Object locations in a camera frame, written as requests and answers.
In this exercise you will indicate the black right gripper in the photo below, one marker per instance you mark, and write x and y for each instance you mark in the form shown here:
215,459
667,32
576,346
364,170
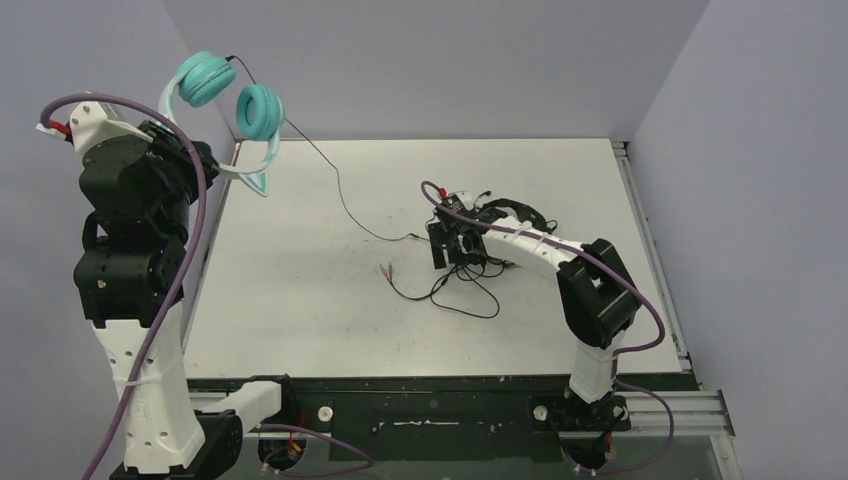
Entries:
439,240

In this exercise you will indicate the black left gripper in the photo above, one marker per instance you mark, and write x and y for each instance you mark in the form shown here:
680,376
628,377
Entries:
165,147

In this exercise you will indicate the black over-ear headset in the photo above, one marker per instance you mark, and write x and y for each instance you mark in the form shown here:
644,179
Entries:
523,212

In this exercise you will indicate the black cable pink green plugs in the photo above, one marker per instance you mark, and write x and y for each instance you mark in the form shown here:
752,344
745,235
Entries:
461,289

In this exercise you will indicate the teal cat ear headphones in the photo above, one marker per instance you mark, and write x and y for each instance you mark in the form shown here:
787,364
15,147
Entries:
260,114

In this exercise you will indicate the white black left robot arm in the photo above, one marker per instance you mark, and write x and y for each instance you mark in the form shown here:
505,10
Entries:
130,281

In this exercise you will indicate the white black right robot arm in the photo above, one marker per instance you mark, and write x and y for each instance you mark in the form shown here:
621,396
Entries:
589,278

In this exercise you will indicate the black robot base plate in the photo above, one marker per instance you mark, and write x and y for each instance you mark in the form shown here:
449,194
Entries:
541,418

